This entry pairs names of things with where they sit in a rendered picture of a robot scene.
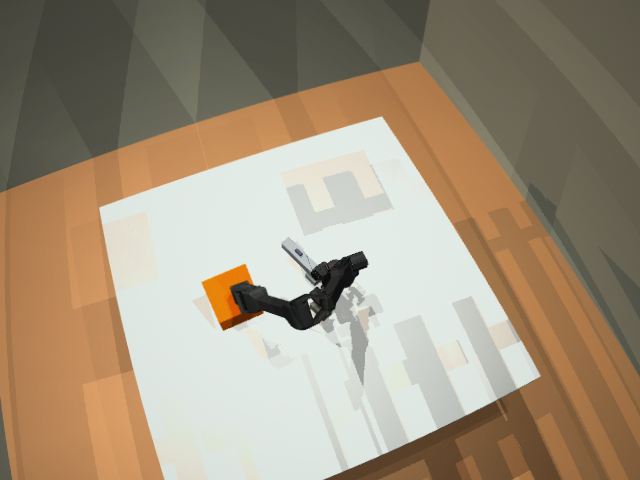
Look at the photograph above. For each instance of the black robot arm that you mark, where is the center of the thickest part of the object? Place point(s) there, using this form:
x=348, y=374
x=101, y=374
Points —
x=253, y=299

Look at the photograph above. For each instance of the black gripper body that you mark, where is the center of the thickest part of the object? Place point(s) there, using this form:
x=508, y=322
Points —
x=317, y=290

